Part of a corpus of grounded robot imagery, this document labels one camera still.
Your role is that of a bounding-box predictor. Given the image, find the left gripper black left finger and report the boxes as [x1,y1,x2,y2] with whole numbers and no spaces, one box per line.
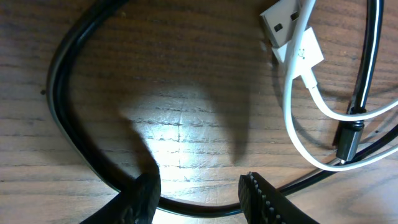
[82,174,161,224]

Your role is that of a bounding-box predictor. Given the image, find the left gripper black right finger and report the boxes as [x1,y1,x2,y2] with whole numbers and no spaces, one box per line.
[238,172,317,224]

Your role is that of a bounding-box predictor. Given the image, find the black usb cable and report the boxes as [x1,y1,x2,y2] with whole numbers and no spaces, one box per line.
[45,0,398,218]

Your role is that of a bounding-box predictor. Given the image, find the white usb cable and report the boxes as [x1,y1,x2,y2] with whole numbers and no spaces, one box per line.
[259,0,398,172]

